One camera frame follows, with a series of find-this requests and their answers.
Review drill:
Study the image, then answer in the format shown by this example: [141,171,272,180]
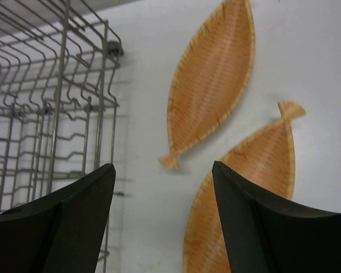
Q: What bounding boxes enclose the grey wire dish rack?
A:
[0,0,123,273]

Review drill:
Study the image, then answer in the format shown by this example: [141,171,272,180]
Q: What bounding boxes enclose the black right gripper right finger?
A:
[212,161,341,272]

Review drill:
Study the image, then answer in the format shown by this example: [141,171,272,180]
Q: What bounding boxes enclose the fish-shaped woven plate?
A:
[158,1,256,169]
[182,101,306,272]

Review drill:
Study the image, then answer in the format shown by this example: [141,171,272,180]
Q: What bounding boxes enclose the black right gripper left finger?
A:
[0,164,115,272]

